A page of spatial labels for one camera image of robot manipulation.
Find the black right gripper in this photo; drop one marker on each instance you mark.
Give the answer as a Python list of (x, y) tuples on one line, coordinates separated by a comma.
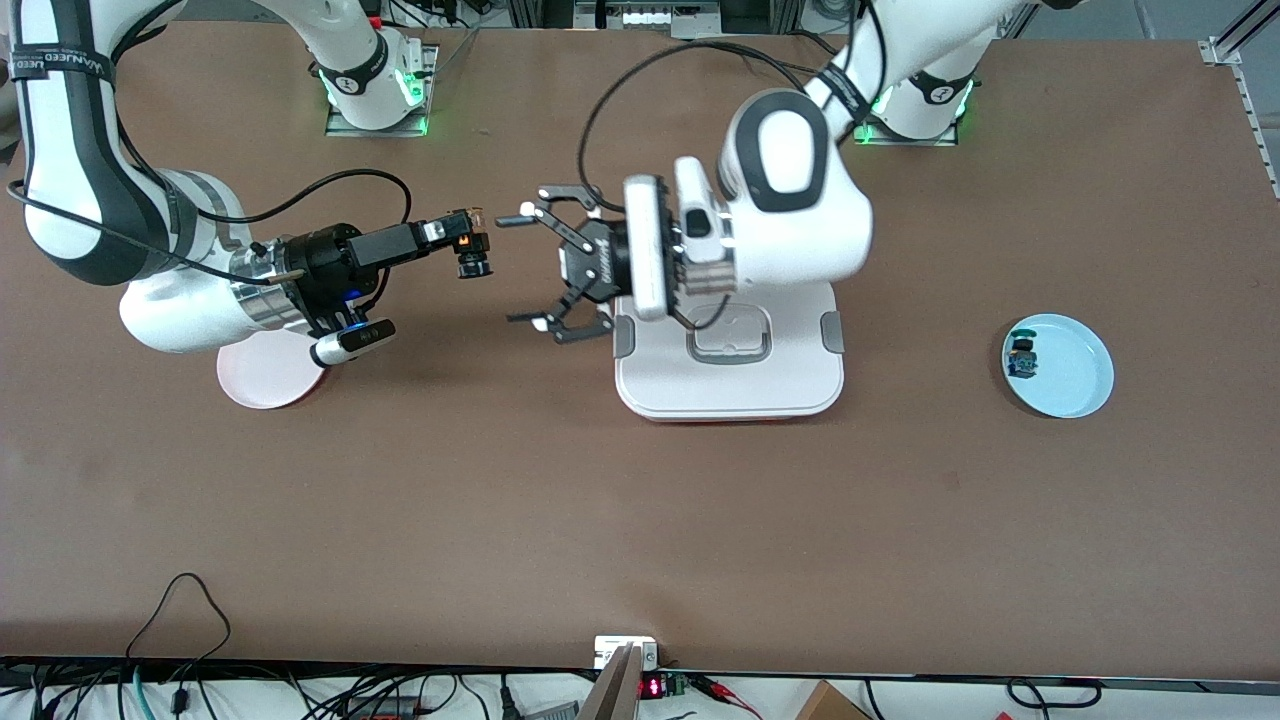
[(322, 258)]

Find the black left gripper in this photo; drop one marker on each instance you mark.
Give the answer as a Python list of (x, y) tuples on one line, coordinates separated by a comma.
[(598, 263)]

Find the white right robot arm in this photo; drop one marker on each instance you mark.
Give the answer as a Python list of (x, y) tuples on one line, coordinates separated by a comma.
[(70, 150)]

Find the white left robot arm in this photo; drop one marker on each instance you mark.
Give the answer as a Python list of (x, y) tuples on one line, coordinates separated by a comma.
[(800, 220)]

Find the white round plate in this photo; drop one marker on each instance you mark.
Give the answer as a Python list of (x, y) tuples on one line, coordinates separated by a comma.
[(265, 385)]

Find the white lidded food container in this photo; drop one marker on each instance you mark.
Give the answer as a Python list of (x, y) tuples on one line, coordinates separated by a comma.
[(728, 385)]

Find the white power strip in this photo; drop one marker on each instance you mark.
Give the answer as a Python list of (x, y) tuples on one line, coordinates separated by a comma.
[(650, 14)]

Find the red digit display module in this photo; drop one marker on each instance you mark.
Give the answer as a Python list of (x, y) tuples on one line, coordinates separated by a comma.
[(658, 687)]

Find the brown cardboard box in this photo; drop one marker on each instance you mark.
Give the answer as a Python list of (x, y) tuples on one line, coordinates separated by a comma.
[(830, 705)]

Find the light blue round plate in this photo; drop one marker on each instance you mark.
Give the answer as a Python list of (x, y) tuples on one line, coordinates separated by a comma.
[(1075, 375)]

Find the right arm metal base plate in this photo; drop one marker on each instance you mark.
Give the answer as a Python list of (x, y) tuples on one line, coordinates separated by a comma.
[(375, 131)]

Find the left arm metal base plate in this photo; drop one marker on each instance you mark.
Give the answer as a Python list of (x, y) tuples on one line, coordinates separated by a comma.
[(905, 142)]

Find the white metal bracket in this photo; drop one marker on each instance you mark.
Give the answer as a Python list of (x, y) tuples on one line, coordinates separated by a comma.
[(612, 646)]

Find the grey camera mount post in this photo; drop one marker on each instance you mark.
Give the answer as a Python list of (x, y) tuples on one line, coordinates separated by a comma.
[(612, 695)]

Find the green push button switch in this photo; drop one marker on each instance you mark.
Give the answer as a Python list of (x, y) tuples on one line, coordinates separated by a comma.
[(1023, 358)]

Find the aluminium frame profile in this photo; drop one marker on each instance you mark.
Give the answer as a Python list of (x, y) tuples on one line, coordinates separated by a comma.
[(1240, 70)]

